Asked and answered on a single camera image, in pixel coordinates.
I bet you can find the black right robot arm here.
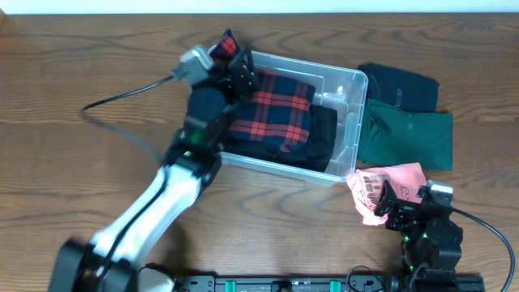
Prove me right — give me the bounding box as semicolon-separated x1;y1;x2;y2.
374;180;463;278

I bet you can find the black garment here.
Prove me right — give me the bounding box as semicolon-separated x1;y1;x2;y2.
224;105;337;172

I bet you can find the black camera cable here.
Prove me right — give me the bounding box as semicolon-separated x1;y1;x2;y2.
445;205;517;292
79;75;175;163

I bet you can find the black right camera cable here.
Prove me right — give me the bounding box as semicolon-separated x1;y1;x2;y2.
445;205;517;292

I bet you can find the dark green folded garment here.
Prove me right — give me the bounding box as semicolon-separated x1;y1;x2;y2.
358;99;453;171

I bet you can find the black left camera cable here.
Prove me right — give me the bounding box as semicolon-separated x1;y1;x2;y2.
79;75;175;163

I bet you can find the clear plastic storage bin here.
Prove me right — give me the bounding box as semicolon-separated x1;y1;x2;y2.
221;51;368;187

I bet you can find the red navy plaid shirt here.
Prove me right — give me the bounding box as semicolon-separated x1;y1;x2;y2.
208;28;316;153

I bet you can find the pink printed folded garment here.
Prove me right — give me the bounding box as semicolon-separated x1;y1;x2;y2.
346;163;427;226

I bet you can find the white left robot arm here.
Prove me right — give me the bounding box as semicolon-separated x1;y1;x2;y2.
49;46;260;291

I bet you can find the dark navy folded garment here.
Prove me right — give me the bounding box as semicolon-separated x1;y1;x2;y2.
358;62;440;112

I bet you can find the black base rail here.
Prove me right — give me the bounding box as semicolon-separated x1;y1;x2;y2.
174;274;486;292

